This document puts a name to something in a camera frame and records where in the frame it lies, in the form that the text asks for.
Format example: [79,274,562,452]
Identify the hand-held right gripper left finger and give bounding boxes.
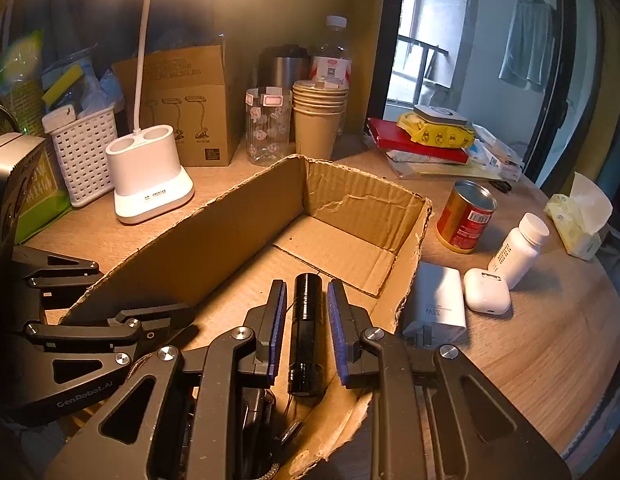
[42,279,289,480]

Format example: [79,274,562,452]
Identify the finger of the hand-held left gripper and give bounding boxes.
[11,245,104,292]
[4,303,201,427]

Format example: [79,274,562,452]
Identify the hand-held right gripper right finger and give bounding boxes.
[326,279,573,480]

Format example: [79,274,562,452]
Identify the black flashlight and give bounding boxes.
[288,272,325,398]

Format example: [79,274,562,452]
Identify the metal keys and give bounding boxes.
[270,417,305,448]

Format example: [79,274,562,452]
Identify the white charger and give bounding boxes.
[402,261,468,346]

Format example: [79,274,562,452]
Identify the cardboard box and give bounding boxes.
[60,154,433,480]

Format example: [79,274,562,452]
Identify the white earbuds case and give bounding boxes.
[463,267,511,316]

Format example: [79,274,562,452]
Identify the red tin can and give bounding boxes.
[436,180,498,253]

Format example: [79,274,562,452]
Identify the white pill bottle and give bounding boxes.
[488,212,550,288]

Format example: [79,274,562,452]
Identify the green box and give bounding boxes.
[0,30,73,243]

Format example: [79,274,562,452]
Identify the white plastic basket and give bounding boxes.
[42,105,118,208]

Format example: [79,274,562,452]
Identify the yellow-green pack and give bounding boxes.
[42,62,85,106]

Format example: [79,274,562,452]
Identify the white desk lamp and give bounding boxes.
[74,0,261,225]

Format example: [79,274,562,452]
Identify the clear plastic bag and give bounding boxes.
[80,67,118,116]

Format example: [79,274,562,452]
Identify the clear document folder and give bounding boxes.
[387,150,506,182]

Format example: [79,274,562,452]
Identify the brown lamp carton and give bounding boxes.
[112,42,245,167]

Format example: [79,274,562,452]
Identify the printed glass cup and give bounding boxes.
[246,86,293,167]

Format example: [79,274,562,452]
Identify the red book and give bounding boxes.
[367,117,471,165]

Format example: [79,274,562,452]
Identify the stack of paper cups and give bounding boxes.
[291,80,349,161]

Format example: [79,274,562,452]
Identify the yellow wet wipes pack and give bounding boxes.
[397,112,476,150]

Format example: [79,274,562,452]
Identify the white blue packets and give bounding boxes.
[467,125,525,181]

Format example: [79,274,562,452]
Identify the grey white flat device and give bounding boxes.
[414,105,466,126]

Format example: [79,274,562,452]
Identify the dark curtain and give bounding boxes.
[0,0,271,111]

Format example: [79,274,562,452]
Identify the pale yellow tissue pack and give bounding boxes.
[545,172,613,261]

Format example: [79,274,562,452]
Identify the steel thermos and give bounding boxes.
[259,46,311,96]

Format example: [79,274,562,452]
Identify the clear water bottle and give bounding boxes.
[310,15,353,136]

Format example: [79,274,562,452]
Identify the balcony railing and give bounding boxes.
[397,35,451,92]

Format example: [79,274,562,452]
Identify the yellow curtain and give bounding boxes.
[250,0,398,136]

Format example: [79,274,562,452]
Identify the hanging light clothes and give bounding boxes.
[500,0,556,93]

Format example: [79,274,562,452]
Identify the black cable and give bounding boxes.
[0,101,28,136]

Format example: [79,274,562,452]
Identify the black door frame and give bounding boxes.
[365,0,598,191]

